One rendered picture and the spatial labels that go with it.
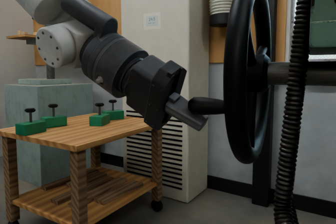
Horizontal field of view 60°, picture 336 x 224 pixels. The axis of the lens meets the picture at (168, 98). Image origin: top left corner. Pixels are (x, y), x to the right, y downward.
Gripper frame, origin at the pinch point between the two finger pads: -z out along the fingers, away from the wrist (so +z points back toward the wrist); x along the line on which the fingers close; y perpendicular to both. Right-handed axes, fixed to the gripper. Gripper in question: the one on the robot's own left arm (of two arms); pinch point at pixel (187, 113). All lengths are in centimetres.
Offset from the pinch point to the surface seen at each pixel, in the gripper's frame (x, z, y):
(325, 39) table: 15.8, -10.1, 6.6
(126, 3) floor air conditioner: -67, 105, 107
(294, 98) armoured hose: 6.6, -11.1, 7.3
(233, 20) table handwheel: 14.1, -0.2, 4.1
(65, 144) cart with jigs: -68, 47, 11
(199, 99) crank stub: 3.9, -1.0, -0.1
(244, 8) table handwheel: 15.2, -0.3, 6.0
